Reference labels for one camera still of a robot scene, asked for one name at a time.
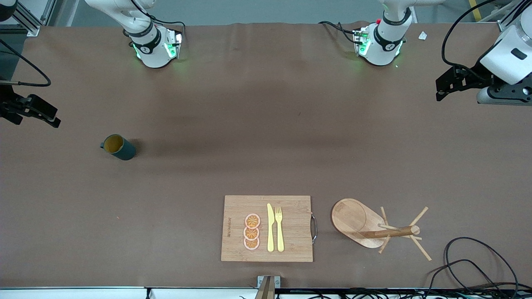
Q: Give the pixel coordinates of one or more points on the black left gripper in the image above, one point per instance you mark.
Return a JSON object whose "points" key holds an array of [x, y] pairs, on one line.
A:
{"points": [[476, 73]]}

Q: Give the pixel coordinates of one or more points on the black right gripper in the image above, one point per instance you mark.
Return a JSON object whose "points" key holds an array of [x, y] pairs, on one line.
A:
{"points": [[7, 104]]}

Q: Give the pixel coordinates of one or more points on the teal mug yellow inside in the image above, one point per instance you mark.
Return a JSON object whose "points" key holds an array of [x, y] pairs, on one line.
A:
{"points": [[126, 153]]}

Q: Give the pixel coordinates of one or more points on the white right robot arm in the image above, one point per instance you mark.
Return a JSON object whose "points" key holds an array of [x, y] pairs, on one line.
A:
{"points": [[151, 54]]}

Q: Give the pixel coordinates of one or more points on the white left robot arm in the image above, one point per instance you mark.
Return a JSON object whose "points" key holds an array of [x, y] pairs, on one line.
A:
{"points": [[384, 45]]}

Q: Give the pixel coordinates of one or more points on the small white paper scrap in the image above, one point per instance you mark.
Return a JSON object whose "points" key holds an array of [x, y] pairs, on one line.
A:
{"points": [[422, 36]]}

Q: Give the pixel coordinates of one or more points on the green-lit base connector box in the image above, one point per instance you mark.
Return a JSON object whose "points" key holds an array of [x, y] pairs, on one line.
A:
{"points": [[174, 43], [360, 41]]}

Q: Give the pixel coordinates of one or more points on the table cover mat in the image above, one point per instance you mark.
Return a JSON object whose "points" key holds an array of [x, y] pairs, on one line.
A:
{"points": [[124, 207]]}

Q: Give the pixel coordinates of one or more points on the wooden mug tree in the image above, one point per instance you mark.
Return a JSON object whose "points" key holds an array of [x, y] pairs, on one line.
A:
{"points": [[347, 216]]}

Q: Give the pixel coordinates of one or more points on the toy orange slice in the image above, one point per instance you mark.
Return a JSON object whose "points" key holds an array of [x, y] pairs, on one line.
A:
{"points": [[252, 221], [251, 234], [251, 245]]}

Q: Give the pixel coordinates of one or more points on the yellow plastic fork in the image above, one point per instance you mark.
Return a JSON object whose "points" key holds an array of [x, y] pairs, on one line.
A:
{"points": [[279, 236]]}

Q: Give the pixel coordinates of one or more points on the yellow plastic knife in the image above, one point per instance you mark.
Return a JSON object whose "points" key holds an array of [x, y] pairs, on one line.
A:
{"points": [[270, 232]]}

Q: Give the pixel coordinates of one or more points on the brown wooden strut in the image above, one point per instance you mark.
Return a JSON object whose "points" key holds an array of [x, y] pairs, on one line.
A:
{"points": [[267, 288]]}

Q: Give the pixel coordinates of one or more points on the aluminium frame profile with bracket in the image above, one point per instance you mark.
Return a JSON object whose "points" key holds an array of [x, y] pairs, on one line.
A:
{"points": [[503, 25]]}

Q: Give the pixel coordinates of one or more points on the grey metal bracket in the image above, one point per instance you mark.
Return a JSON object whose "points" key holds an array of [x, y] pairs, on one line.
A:
{"points": [[277, 283]]}

